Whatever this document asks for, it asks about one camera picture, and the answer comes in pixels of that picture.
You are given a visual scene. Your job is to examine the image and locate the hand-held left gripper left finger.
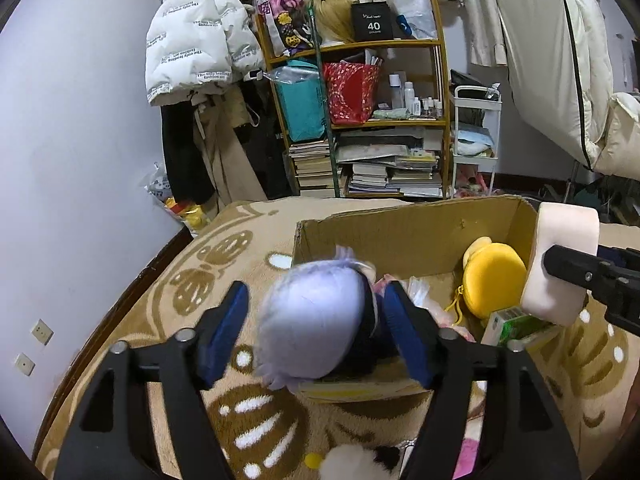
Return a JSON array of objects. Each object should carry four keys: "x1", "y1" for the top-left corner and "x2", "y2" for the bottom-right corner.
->
[{"x1": 52, "y1": 280, "x2": 251, "y2": 480}]

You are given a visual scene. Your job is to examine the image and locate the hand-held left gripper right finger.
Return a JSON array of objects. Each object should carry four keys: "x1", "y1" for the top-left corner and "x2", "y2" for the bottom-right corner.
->
[{"x1": 382, "y1": 280, "x2": 583, "y2": 480}]

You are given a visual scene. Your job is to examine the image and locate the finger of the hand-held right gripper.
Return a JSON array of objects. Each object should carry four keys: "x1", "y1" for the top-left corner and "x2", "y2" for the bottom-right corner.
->
[
  {"x1": 597, "y1": 246, "x2": 640, "y2": 273},
  {"x1": 542, "y1": 244, "x2": 640, "y2": 336}
]

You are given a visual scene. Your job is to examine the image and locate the pale pink foam cushion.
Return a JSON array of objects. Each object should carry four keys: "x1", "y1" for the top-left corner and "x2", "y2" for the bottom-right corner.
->
[{"x1": 520, "y1": 201, "x2": 600, "y2": 326}]

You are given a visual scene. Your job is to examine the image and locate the pink tissue pack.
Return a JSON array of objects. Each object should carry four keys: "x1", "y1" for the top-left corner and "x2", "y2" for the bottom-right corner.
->
[{"x1": 372, "y1": 274, "x2": 476, "y2": 342}]

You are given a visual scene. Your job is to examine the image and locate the yellow plush toy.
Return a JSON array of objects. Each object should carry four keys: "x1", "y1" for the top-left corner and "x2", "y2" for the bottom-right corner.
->
[{"x1": 452, "y1": 237, "x2": 528, "y2": 321}]

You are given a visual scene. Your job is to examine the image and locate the green tissue pack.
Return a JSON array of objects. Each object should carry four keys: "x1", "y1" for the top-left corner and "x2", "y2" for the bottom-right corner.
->
[{"x1": 481, "y1": 306, "x2": 561, "y2": 348}]

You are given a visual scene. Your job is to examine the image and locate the purple-haired plush doll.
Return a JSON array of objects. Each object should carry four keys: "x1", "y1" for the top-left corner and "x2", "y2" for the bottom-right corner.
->
[{"x1": 254, "y1": 245, "x2": 401, "y2": 393}]

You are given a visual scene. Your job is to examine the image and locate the cardboard box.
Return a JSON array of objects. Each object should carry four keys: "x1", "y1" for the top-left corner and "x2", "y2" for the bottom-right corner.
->
[{"x1": 290, "y1": 196, "x2": 566, "y2": 403}]

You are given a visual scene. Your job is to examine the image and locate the beige patterned blanket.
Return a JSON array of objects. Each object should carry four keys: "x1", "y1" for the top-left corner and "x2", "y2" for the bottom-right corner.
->
[{"x1": 32, "y1": 200, "x2": 640, "y2": 480}]

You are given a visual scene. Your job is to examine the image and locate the cream duvet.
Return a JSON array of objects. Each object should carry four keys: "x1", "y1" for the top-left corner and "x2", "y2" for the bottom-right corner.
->
[{"x1": 592, "y1": 91, "x2": 640, "y2": 178}]

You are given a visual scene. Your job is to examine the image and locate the plastic bag of toys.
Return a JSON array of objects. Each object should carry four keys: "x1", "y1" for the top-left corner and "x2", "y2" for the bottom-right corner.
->
[{"x1": 145, "y1": 162, "x2": 211, "y2": 236}]

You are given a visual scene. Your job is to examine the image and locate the pink plush toy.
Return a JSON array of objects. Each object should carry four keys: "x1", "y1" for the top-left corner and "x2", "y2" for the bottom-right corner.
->
[{"x1": 450, "y1": 405, "x2": 486, "y2": 480}]

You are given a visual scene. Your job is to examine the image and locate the white fluffy plush toy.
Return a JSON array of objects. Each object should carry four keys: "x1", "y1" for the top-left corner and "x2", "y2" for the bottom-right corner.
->
[{"x1": 305, "y1": 442, "x2": 403, "y2": 480}]

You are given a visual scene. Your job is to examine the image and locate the white utility cart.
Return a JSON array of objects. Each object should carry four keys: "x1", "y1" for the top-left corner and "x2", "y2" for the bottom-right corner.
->
[{"x1": 450, "y1": 85, "x2": 502, "y2": 198}]

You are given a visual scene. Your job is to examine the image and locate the blue cloth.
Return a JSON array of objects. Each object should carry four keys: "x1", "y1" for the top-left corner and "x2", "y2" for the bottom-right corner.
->
[{"x1": 452, "y1": 127, "x2": 496, "y2": 156}]

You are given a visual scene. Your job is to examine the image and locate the messy pile of books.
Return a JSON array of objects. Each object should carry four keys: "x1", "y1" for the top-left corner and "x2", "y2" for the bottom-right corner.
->
[{"x1": 334, "y1": 127, "x2": 446, "y2": 198}]

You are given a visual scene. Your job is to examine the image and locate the beige coat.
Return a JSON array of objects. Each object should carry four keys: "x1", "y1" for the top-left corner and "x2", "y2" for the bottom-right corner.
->
[{"x1": 192, "y1": 85, "x2": 268, "y2": 206}]

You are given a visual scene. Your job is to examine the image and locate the tall stack of books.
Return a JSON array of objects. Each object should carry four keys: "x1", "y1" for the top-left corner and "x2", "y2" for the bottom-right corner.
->
[{"x1": 287, "y1": 137, "x2": 343, "y2": 198}]

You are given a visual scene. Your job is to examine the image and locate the black pants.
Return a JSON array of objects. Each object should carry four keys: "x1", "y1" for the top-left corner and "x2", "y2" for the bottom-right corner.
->
[{"x1": 161, "y1": 92, "x2": 216, "y2": 206}]

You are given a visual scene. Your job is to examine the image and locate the black hanging garment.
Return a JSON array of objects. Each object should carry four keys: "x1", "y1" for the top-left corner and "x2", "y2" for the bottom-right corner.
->
[{"x1": 240, "y1": 77, "x2": 296, "y2": 200}]

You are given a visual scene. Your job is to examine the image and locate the cream hanging puffer coat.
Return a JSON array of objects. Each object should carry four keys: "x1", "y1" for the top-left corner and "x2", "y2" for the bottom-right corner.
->
[{"x1": 487, "y1": 0, "x2": 616, "y2": 171}]

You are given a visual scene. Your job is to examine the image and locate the group of cosmetic bottles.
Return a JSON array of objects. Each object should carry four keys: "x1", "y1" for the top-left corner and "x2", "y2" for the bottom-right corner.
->
[{"x1": 389, "y1": 72, "x2": 445, "y2": 120}]

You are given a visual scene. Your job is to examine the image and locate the teal paper bag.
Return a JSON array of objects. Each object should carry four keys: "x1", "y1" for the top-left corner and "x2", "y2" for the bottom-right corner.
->
[{"x1": 274, "y1": 60, "x2": 328, "y2": 143}]

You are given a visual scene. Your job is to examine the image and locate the red patterned bag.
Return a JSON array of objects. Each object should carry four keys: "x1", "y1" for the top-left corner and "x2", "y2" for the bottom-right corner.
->
[{"x1": 322, "y1": 60, "x2": 382, "y2": 126}]

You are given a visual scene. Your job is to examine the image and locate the wooden shelf rack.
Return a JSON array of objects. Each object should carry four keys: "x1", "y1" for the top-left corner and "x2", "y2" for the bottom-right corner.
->
[{"x1": 255, "y1": 0, "x2": 453, "y2": 200}]

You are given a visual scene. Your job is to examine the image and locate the white puffer jacket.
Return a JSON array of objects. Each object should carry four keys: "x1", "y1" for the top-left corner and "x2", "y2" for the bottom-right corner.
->
[{"x1": 145, "y1": 0, "x2": 266, "y2": 107}]

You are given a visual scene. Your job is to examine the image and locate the black box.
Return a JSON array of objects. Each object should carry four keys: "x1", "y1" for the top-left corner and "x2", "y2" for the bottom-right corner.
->
[{"x1": 350, "y1": 0, "x2": 396, "y2": 42}]

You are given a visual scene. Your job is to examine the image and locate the black pink patterned bag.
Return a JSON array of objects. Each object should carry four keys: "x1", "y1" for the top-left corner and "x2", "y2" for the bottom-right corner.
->
[{"x1": 257, "y1": 0, "x2": 318, "y2": 58}]

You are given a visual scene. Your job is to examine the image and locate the blond wig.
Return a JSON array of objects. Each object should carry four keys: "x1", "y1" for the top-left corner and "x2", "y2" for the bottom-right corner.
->
[{"x1": 312, "y1": 0, "x2": 358, "y2": 48}]

